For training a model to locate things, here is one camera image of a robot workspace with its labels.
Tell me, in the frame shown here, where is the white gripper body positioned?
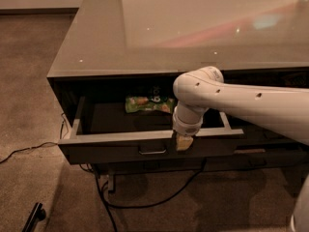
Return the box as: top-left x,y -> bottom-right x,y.
173,113 -> 203,136

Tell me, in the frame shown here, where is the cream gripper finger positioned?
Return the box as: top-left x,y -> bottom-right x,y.
176,133 -> 193,151

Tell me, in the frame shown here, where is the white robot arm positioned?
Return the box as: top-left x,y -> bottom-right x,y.
173,66 -> 309,146

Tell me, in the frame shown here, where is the grey drawer cabinet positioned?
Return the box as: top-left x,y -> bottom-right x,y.
47,0 -> 308,156

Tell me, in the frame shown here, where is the green snack bag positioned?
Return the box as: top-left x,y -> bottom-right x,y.
125,96 -> 176,114

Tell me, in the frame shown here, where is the metal cabinet leg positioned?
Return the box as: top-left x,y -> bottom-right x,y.
107,174 -> 115,193

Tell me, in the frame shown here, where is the black object on floor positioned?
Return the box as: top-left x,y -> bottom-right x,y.
22,202 -> 46,232

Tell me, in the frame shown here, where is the thick black floor cable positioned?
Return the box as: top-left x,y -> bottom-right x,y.
80,158 -> 208,232

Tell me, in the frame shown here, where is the thin black floor cable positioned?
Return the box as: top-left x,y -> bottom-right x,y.
0,113 -> 67,165

